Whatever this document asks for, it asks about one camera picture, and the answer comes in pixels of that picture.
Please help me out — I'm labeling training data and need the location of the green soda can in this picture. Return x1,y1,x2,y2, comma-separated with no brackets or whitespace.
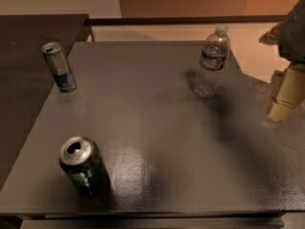
59,136,108,196

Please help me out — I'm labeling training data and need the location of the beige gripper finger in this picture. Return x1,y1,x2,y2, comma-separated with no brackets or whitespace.
259,23,282,46
266,63,305,122

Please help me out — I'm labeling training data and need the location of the clear plastic water bottle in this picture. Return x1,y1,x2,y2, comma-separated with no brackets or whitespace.
193,25,231,98

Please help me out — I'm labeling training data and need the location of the silver blue energy drink can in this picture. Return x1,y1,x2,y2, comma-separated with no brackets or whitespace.
41,42,77,93

